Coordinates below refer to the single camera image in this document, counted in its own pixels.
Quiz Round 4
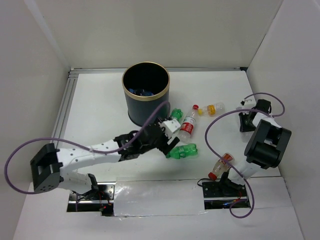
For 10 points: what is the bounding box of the green bottle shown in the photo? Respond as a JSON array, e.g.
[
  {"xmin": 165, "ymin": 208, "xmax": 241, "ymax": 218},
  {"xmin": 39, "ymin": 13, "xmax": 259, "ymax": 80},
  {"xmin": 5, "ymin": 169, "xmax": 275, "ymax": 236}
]
[
  {"xmin": 169, "ymin": 108, "xmax": 184, "ymax": 122},
  {"xmin": 166, "ymin": 143, "xmax": 198, "ymax": 160}
]

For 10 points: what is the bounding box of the clear bottle with red label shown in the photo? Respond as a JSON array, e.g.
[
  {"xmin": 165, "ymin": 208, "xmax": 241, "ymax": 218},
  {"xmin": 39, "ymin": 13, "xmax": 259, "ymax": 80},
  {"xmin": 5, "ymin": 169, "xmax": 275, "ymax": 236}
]
[{"xmin": 177, "ymin": 104, "xmax": 199, "ymax": 144}]

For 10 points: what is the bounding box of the small bottle with yellow cap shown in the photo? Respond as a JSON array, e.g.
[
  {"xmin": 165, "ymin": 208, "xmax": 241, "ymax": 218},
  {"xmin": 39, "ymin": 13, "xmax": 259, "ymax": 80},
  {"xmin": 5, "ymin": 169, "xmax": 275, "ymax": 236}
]
[{"xmin": 197, "ymin": 102, "xmax": 225, "ymax": 117}]

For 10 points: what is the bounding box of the clear bottle with blue label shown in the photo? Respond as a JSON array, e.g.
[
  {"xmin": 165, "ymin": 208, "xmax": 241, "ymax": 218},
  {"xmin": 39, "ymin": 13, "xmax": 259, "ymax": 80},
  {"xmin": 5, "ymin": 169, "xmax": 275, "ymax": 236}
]
[{"xmin": 128, "ymin": 88, "xmax": 154, "ymax": 97}]

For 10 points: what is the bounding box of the small bottle with red cap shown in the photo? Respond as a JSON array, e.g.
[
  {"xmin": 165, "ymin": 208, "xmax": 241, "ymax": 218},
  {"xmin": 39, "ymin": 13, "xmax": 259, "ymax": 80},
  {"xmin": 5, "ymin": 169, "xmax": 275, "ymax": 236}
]
[{"xmin": 208, "ymin": 153, "xmax": 235, "ymax": 181}]

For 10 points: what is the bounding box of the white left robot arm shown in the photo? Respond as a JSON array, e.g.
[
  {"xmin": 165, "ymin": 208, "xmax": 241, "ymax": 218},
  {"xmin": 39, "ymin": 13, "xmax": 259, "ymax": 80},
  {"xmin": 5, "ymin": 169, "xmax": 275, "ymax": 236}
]
[{"xmin": 30, "ymin": 120, "xmax": 181, "ymax": 200}]

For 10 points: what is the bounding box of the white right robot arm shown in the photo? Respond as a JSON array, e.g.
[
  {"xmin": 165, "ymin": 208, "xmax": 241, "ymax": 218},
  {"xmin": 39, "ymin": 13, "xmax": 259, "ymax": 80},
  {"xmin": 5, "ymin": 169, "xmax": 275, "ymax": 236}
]
[{"xmin": 218, "ymin": 99, "xmax": 292, "ymax": 196}]

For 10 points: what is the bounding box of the dark bin with gold rim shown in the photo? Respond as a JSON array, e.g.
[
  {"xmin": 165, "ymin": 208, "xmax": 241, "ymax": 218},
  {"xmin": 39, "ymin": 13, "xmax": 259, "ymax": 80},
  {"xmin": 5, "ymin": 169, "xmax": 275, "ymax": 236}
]
[{"xmin": 121, "ymin": 61, "xmax": 170, "ymax": 127}]

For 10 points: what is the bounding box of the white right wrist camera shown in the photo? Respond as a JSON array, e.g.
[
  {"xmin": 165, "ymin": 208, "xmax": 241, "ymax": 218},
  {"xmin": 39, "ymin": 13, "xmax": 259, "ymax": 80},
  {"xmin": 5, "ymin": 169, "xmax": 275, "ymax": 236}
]
[{"xmin": 240, "ymin": 99, "xmax": 256, "ymax": 109}]

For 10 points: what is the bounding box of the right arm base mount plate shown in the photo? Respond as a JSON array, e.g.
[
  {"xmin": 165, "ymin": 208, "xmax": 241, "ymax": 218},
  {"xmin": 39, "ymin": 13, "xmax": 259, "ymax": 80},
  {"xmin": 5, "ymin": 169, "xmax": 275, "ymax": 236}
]
[{"xmin": 197, "ymin": 178, "xmax": 251, "ymax": 210}]

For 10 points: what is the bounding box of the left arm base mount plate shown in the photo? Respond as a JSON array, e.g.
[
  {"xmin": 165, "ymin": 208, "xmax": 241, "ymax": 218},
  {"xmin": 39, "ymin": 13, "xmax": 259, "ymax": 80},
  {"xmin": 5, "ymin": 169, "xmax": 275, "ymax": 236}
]
[{"xmin": 66, "ymin": 181, "xmax": 116, "ymax": 217}]

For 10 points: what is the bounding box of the aluminium frame rail left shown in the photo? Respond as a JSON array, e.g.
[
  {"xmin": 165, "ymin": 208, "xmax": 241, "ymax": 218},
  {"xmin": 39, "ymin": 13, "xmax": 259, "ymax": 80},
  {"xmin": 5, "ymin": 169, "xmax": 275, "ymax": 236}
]
[{"xmin": 51, "ymin": 70, "xmax": 79, "ymax": 139}]

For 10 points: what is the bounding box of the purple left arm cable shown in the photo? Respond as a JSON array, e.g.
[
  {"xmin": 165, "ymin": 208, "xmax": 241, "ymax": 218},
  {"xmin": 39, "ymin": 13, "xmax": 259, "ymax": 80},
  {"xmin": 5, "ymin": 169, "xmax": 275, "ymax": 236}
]
[{"xmin": 4, "ymin": 100, "xmax": 171, "ymax": 195}]

